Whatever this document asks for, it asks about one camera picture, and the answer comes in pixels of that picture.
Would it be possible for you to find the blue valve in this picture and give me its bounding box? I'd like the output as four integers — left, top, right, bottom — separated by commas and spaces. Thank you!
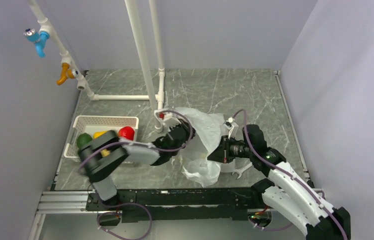
23, 28, 50, 58

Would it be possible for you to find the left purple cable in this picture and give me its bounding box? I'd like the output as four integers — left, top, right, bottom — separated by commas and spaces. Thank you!
78, 109, 195, 240

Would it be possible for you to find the white plastic bag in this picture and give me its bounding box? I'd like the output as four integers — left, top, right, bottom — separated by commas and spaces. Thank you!
174, 107, 236, 188

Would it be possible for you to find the white PVC pipe frame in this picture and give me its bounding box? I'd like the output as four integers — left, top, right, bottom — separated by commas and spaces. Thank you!
28, 0, 163, 133

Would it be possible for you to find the orange valve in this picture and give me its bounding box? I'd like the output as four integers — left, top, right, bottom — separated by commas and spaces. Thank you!
56, 62, 79, 86

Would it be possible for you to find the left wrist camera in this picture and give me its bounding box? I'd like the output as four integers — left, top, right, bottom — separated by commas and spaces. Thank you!
153, 109, 176, 131

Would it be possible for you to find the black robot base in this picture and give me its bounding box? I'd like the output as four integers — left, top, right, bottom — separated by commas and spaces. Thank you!
85, 187, 266, 223

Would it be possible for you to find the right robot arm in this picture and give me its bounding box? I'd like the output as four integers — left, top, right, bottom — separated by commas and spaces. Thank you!
208, 121, 351, 240

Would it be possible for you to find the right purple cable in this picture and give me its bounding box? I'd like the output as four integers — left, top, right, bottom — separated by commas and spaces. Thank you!
231, 108, 349, 240

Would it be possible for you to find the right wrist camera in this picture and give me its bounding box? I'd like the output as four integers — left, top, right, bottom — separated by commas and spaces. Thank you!
224, 117, 239, 139

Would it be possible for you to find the yellow fake fruit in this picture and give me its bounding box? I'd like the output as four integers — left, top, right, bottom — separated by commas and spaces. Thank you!
93, 130, 108, 139

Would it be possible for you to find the purple cable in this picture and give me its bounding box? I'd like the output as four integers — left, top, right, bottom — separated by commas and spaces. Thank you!
231, 108, 349, 240
78, 109, 195, 240

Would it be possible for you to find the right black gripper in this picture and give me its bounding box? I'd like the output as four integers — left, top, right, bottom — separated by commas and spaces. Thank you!
207, 135, 254, 164

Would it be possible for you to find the red fake fruit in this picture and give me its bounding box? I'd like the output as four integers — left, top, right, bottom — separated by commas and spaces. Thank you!
117, 126, 136, 141

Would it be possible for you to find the white plastic basket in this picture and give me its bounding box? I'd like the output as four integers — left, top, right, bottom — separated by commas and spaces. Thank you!
63, 115, 139, 162

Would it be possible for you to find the yellow fake pear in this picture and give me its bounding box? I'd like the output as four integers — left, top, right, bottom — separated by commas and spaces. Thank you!
100, 149, 111, 157

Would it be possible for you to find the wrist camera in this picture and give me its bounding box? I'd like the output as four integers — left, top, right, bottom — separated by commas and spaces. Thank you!
153, 109, 176, 131
224, 117, 239, 139

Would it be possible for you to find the green fake fruit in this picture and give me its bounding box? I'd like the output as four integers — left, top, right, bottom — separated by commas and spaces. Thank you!
76, 132, 93, 149

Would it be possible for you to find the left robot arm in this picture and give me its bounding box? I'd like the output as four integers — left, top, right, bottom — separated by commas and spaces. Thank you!
77, 120, 196, 210

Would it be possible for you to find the silver wrench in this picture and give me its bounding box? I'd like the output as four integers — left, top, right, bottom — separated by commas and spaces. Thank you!
231, 162, 253, 179

